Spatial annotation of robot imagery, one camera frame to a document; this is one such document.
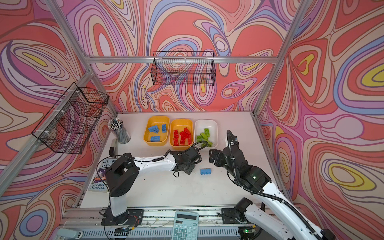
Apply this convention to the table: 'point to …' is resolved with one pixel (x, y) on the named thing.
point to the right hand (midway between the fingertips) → (218, 156)
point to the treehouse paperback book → (99, 183)
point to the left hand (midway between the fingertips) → (191, 164)
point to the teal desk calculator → (185, 225)
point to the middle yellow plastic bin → (179, 124)
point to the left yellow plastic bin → (159, 120)
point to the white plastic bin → (200, 125)
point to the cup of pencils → (116, 125)
